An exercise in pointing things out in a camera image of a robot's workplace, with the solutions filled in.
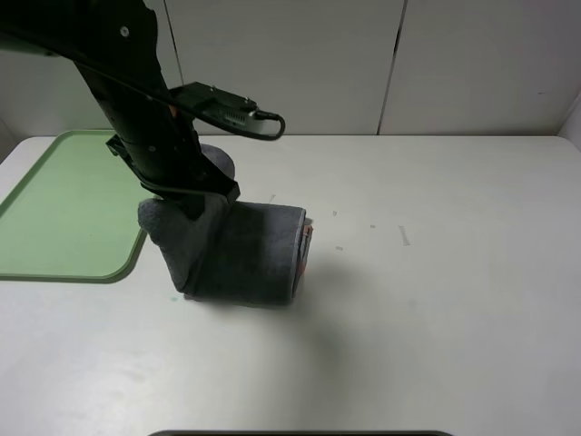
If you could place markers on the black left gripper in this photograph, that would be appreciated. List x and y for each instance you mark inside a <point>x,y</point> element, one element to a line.
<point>181,168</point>

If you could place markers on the grey towel with orange patches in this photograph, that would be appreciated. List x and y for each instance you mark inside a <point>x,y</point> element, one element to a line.
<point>250,254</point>

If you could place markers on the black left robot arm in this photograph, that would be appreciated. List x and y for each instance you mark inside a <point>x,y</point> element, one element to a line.
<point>113,45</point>

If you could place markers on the light green plastic tray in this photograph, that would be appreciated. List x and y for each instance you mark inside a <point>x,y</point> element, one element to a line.
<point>73,216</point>

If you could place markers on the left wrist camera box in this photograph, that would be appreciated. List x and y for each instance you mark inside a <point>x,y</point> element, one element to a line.
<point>221,108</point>

